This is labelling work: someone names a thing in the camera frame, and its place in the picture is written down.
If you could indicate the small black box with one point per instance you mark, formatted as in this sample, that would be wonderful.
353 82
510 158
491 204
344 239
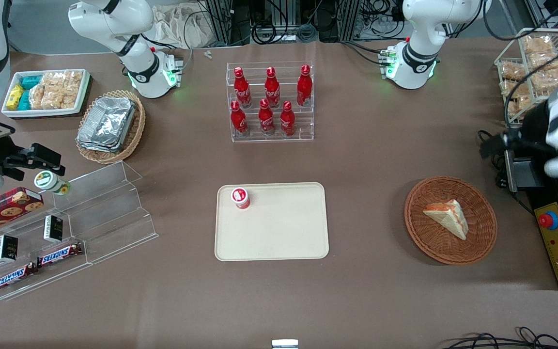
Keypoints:
6 248
53 229

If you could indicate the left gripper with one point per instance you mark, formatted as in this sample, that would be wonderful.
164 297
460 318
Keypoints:
532 127

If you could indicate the red white cup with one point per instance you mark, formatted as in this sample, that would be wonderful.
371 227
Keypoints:
240 197

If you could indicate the teal snack pack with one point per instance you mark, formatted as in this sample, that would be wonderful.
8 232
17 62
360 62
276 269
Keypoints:
23 101
31 82

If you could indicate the yellow snack pack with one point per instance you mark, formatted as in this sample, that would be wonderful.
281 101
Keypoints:
14 97

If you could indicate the triangle sandwich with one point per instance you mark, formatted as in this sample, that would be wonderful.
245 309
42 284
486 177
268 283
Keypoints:
448 218

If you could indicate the white edge bracket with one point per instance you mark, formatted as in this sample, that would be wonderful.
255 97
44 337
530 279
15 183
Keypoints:
285 344

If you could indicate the green white cup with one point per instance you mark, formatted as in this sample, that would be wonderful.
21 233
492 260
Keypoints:
49 182

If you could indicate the rice cracker bag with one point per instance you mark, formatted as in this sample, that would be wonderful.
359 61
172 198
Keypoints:
52 98
37 96
73 87
54 79

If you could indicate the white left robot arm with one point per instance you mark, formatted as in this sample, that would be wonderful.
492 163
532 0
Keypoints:
419 48

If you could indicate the beige plastic tray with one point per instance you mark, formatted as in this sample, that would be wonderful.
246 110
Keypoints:
279 228

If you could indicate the red tartan cookie box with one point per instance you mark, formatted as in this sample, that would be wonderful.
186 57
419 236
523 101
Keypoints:
3 211

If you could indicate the aluminium frame rack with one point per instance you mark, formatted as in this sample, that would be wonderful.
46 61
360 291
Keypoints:
221 22

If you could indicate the red cola bottle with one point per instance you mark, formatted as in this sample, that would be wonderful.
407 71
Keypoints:
266 120
304 87
272 89
287 121
239 121
242 89

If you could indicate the light wicker basket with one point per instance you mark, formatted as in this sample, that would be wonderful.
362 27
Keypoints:
136 131

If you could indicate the small white clip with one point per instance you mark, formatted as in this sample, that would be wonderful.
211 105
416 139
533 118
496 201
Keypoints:
207 54

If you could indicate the clear acrylic bottle rack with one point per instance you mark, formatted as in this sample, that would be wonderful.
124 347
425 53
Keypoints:
303 123

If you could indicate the white rectangular snack tray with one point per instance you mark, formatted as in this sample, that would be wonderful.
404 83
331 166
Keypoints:
83 99

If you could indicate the clear acrylic stepped shelf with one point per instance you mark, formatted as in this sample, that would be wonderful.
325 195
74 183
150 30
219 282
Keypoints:
114 218

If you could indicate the fried snack bag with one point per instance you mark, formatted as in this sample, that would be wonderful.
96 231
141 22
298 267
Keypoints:
512 70
538 43
548 80
548 60
519 104
514 88

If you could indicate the snickers bar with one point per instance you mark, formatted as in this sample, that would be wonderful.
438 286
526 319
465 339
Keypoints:
60 255
13 277

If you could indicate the beige cloth bag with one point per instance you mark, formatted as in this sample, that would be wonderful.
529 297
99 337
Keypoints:
177 26

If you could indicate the black countertop appliance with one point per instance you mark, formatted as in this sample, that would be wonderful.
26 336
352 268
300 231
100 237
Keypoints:
526 174

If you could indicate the brown wicker basket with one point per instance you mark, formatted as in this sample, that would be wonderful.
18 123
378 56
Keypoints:
434 242

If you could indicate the stack of foil trays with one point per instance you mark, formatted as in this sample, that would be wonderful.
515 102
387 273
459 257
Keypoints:
107 123

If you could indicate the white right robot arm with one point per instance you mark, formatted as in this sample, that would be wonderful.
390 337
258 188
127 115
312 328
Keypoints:
138 58

